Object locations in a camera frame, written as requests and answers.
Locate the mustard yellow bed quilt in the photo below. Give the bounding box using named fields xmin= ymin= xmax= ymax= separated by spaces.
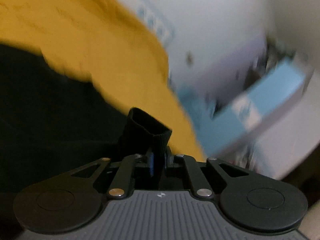
xmin=1 ymin=0 xmax=205 ymax=161

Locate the blue white nightstand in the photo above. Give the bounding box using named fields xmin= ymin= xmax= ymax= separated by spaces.
xmin=177 ymin=54 xmax=313 ymax=179

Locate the white blue headboard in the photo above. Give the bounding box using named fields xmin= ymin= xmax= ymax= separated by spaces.
xmin=128 ymin=0 xmax=178 ymax=48

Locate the black garment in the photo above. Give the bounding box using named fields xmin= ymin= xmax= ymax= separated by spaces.
xmin=1 ymin=44 xmax=172 ymax=196

